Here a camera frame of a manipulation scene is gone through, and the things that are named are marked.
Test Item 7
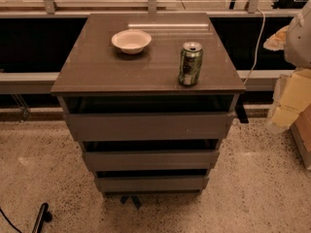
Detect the cardboard box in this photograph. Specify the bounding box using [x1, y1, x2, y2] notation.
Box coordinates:
[291, 105, 311, 170]

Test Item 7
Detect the white paper bowl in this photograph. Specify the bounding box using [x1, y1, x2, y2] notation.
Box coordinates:
[112, 29, 152, 54]

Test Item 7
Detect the black floor stand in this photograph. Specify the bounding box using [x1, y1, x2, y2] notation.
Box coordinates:
[32, 203, 52, 233]

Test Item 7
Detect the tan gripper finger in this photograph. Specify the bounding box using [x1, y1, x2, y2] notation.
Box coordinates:
[263, 26, 289, 51]

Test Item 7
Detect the black cable on floor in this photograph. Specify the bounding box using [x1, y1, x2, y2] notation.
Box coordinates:
[0, 207, 23, 233]

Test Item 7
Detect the grey drawer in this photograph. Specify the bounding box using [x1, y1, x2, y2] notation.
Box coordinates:
[65, 113, 234, 142]
[94, 176, 209, 193]
[83, 150, 219, 172]

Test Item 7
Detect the grey drawer cabinet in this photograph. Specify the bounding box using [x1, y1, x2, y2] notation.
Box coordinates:
[51, 12, 247, 199]

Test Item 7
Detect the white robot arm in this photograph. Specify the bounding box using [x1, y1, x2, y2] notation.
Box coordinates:
[263, 0, 311, 134]

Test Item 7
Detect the grey top drawer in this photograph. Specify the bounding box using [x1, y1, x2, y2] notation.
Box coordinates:
[65, 113, 234, 142]

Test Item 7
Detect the grey bottom drawer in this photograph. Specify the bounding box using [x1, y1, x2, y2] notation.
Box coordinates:
[94, 176, 209, 193]

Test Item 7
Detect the green soda can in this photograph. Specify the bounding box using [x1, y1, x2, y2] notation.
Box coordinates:
[179, 42, 203, 86]

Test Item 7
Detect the white cable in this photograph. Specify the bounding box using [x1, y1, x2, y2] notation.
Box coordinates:
[242, 8, 266, 85]

